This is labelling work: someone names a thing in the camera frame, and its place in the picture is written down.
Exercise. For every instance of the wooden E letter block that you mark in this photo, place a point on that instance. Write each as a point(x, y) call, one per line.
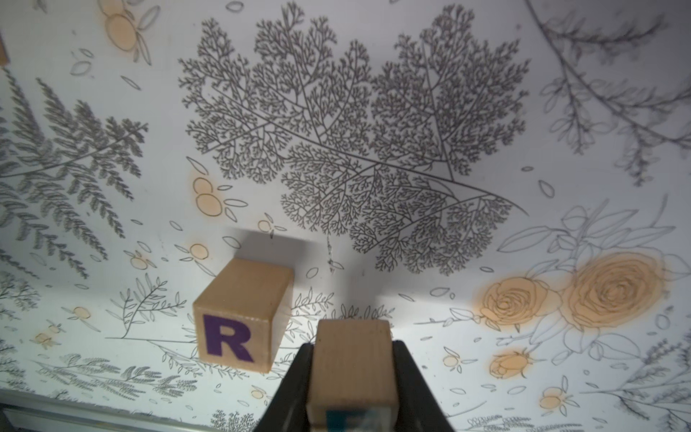
point(352, 383)

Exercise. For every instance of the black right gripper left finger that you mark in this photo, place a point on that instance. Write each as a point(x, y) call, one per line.
point(287, 410)

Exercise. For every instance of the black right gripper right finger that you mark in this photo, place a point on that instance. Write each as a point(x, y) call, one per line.
point(418, 408)

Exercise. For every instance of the floral patterned table mat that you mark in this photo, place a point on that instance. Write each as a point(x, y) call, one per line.
point(506, 182)

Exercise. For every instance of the wooden R letter block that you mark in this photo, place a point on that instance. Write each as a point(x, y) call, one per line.
point(242, 315)

